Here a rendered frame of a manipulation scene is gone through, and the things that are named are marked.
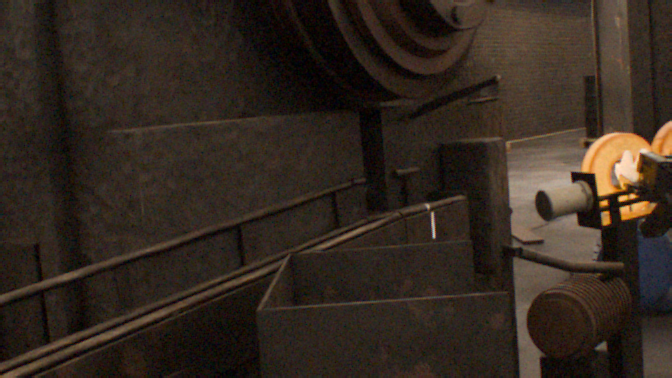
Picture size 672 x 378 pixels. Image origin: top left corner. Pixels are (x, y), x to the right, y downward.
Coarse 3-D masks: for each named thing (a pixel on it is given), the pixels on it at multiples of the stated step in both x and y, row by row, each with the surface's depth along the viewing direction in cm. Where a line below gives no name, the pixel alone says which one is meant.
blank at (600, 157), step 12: (600, 144) 159; (612, 144) 159; (624, 144) 160; (636, 144) 161; (648, 144) 162; (588, 156) 160; (600, 156) 158; (612, 156) 159; (636, 156) 161; (588, 168) 159; (600, 168) 159; (600, 180) 159; (600, 192) 159; (612, 192) 160; (600, 204) 159; (636, 204) 162
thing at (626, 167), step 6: (624, 156) 157; (630, 156) 155; (624, 162) 157; (630, 162) 155; (618, 168) 159; (624, 168) 157; (630, 168) 155; (636, 168) 154; (618, 174) 158; (624, 174) 157; (630, 174) 156; (636, 174) 154; (630, 180) 154; (636, 180) 154
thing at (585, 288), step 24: (552, 288) 148; (576, 288) 148; (600, 288) 151; (624, 288) 157; (528, 312) 150; (552, 312) 146; (576, 312) 143; (600, 312) 146; (624, 312) 155; (552, 336) 147; (576, 336) 144; (600, 336) 146; (552, 360) 150; (576, 360) 148; (600, 360) 149
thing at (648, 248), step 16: (640, 224) 334; (640, 240) 313; (656, 240) 313; (592, 256) 336; (640, 256) 314; (656, 256) 312; (640, 272) 314; (656, 272) 313; (656, 288) 313; (656, 304) 327
